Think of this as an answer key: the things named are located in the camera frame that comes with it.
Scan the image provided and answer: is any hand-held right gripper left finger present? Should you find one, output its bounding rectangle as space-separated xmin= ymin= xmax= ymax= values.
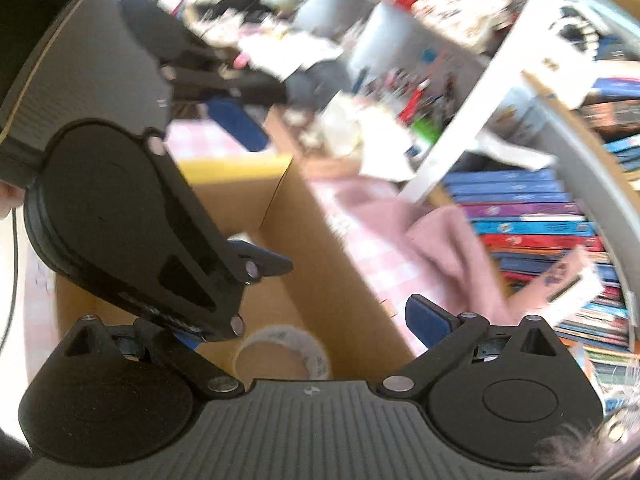
xmin=64 ymin=314 xmax=246 ymax=402

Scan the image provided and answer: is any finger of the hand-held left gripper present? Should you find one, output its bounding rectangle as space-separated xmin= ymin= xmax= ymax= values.
xmin=119 ymin=0 xmax=289 ymax=154
xmin=117 ymin=130 xmax=294 ymax=343

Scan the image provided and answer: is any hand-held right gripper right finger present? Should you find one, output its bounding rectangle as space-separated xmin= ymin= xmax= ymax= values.
xmin=376 ymin=294 xmax=571 ymax=402

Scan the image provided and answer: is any cardboard box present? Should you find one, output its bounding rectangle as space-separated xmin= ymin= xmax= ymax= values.
xmin=54 ymin=155 xmax=417 ymax=396

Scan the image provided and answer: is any pink and purple cloth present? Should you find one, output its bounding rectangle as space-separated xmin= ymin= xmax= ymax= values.
xmin=340 ymin=180 xmax=512 ymax=327

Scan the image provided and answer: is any white cloth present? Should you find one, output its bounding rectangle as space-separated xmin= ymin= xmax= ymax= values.
xmin=239 ymin=29 xmax=347 ymax=82

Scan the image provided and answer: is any white tape roll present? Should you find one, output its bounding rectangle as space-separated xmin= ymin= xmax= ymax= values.
xmin=234 ymin=324 xmax=332 ymax=382

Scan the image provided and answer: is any grey cloth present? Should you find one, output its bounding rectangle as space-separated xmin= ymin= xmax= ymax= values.
xmin=284 ymin=62 xmax=352 ymax=111

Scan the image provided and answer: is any black cloth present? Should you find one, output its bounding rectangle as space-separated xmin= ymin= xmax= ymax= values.
xmin=194 ymin=0 xmax=272 ymax=22

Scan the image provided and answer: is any cream paper bag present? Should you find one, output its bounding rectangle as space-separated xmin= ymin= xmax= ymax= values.
xmin=319 ymin=91 xmax=417 ymax=182

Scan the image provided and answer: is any pink handheld device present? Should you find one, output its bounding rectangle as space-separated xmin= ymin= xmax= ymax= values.
xmin=520 ymin=246 xmax=607 ymax=317

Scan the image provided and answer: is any row of colourful books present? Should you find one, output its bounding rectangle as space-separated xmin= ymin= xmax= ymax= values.
xmin=442 ymin=167 xmax=632 ymax=352

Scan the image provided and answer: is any white desk cubby shelf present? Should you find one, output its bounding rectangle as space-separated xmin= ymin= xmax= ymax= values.
xmin=260 ymin=0 xmax=493 ymax=92

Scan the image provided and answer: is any green pen holder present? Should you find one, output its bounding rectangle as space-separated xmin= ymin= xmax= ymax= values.
xmin=411 ymin=116 xmax=444 ymax=144

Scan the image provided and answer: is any grey fluffy fur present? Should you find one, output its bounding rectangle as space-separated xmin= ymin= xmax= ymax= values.
xmin=534 ymin=421 xmax=640 ymax=472

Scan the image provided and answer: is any white bookshelf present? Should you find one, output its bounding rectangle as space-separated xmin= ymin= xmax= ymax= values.
xmin=400 ymin=0 xmax=640 ymax=341

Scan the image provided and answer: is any row of dark-spined books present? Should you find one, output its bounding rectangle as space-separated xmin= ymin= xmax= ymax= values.
xmin=575 ymin=72 xmax=640 ymax=183

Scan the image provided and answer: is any thin black cable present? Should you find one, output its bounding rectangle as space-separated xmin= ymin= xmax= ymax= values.
xmin=0 ymin=209 xmax=22 ymax=357

